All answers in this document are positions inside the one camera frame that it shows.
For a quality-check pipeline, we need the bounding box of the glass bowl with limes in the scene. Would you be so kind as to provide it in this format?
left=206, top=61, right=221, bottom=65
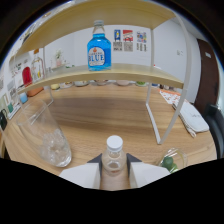
left=155, top=147, right=189, bottom=174

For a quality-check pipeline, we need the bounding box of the clear bottle with red label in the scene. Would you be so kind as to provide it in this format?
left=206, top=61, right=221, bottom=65
left=100, top=134, right=128, bottom=177

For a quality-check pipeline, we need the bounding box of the light blue cup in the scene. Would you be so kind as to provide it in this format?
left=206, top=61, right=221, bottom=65
left=18, top=92, right=29, bottom=104

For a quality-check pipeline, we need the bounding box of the clear glass with ice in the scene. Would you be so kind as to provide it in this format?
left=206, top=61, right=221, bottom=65
left=15, top=99, right=73, bottom=168

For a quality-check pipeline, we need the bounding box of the white fabric pouch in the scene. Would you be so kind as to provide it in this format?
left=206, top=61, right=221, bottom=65
left=172, top=99, right=210, bottom=138

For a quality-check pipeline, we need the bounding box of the orange printed paper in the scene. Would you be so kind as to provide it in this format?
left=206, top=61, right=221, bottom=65
left=159, top=88, right=183, bottom=106

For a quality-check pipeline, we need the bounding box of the black chair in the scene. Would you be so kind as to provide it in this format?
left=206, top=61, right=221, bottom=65
left=203, top=103, right=224, bottom=159

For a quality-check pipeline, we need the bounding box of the white bowl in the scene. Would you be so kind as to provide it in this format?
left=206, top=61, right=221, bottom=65
left=94, top=79, right=109, bottom=86

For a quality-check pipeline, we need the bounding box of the orange box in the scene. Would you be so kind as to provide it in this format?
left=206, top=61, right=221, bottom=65
left=27, top=86, right=44, bottom=98

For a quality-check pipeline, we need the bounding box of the red liquid bottle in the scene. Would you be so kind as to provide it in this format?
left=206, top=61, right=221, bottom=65
left=21, top=66, right=33, bottom=87

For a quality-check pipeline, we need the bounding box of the brown door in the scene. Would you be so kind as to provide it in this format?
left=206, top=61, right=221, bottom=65
left=194, top=38, right=219, bottom=116

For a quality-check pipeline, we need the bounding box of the blue liquid bottle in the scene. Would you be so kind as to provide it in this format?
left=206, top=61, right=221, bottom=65
left=86, top=19, right=113, bottom=72

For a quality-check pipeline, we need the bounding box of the white frame wooden shelf rack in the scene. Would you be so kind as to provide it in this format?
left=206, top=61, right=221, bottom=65
left=9, top=0, right=194, bottom=145

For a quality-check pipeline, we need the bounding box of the colourful wall poster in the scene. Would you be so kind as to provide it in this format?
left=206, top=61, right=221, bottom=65
left=136, top=31, right=148, bottom=53

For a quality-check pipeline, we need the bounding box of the red wall poster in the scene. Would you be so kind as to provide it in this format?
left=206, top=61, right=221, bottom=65
left=122, top=29, right=134, bottom=53

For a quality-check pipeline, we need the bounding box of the blue wall poster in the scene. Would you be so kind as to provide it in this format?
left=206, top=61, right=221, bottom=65
left=113, top=29, right=122, bottom=52

